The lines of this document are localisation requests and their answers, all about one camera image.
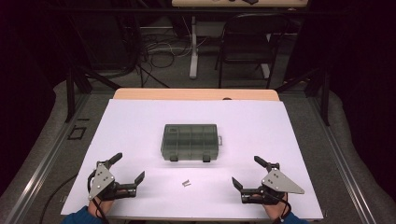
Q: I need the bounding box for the black metal stand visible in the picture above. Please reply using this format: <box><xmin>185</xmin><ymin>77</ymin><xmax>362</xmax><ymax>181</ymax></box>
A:
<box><xmin>64</xmin><ymin>66</ymin><xmax>122</xmax><ymax>123</ymax></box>
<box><xmin>275</xmin><ymin>68</ymin><xmax>331</xmax><ymax>127</ymax></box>

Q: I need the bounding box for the black crossbar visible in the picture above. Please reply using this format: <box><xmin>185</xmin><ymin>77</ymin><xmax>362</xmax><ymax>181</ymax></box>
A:
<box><xmin>46</xmin><ymin>7</ymin><xmax>344</xmax><ymax>15</ymax></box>

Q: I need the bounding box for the right hand-held gripper black cable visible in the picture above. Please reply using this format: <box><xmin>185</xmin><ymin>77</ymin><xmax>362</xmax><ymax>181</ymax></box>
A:
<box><xmin>270</xmin><ymin>190</ymin><xmax>292</xmax><ymax>224</ymax></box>

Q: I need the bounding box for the black folding chair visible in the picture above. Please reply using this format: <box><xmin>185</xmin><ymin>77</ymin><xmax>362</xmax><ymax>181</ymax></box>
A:
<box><xmin>214</xmin><ymin>12</ymin><xmax>292</xmax><ymax>90</ymax></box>

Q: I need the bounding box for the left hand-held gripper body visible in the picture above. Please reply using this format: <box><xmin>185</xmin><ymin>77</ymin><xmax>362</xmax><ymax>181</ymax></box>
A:
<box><xmin>88</xmin><ymin>160</ymin><xmax>138</xmax><ymax>202</ymax></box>

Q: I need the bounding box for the black floor cable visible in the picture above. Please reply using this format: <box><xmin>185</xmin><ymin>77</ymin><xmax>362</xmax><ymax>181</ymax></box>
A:
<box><xmin>38</xmin><ymin>174</ymin><xmax>78</xmax><ymax>224</ymax></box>

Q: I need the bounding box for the aluminium rail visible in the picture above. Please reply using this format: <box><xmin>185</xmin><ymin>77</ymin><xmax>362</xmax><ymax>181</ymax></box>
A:
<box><xmin>3</xmin><ymin>92</ymin><xmax>92</xmax><ymax>224</ymax></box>
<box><xmin>306</xmin><ymin>96</ymin><xmax>377</xmax><ymax>224</ymax></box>

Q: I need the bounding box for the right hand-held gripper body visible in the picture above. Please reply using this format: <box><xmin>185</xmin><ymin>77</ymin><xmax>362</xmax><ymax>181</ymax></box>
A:
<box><xmin>241</xmin><ymin>161</ymin><xmax>305</xmax><ymax>205</ymax></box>

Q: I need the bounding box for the white-legged desk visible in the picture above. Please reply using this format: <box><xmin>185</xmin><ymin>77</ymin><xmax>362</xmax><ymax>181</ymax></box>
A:
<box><xmin>171</xmin><ymin>0</ymin><xmax>309</xmax><ymax>80</ymax></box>

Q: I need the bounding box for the left hand-held gripper black cable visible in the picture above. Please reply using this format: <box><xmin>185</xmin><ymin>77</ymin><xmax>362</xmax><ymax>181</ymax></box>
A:
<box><xmin>87</xmin><ymin>170</ymin><xmax>110</xmax><ymax>224</ymax></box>

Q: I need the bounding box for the person's left hand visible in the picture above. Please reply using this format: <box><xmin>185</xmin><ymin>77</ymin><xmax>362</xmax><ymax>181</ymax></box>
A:
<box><xmin>88</xmin><ymin>197</ymin><xmax>115</xmax><ymax>217</ymax></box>

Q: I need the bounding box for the grey translucent compartment box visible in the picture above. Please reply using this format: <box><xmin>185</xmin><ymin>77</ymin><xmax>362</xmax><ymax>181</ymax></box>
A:
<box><xmin>160</xmin><ymin>123</ymin><xmax>224</xmax><ymax>163</ymax></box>

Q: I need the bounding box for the hand-held gripper black cable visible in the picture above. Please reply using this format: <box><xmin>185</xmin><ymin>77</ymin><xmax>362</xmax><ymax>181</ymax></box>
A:
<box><xmin>270</xmin><ymin>190</ymin><xmax>292</xmax><ymax>224</ymax></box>
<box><xmin>87</xmin><ymin>170</ymin><xmax>110</xmax><ymax>224</ymax></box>

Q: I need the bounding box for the person's right hand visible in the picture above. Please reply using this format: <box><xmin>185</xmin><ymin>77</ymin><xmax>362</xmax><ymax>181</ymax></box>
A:
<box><xmin>262</xmin><ymin>194</ymin><xmax>292</xmax><ymax>222</ymax></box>

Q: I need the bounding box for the tangle of floor cables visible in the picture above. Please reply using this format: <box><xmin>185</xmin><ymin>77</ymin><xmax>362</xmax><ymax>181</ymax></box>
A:
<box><xmin>136</xmin><ymin>31</ymin><xmax>209</xmax><ymax>70</ymax></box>

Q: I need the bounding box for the wooden table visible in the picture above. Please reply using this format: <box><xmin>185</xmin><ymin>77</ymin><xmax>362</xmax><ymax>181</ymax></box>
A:
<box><xmin>112</xmin><ymin>88</ymin><xmax>280</xmax><ymax>102</ymax></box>

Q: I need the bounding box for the white board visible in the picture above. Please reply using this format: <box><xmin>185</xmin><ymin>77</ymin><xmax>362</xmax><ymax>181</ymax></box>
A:
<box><xmin>61</xmin><ymin>98</ymin><xmax>324</xmax><ymax>220</ymax></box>

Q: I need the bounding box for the dark curtain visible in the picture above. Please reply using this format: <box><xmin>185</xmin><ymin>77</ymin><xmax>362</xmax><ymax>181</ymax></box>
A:
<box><xmin>330</xmin><ymin>0</ymin><xmax>396</xmax><ymax>200</ymax></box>
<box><xmin>0</xmin><ymin>0</ymin><xmax>66</xmax><ymax>194</ymax></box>

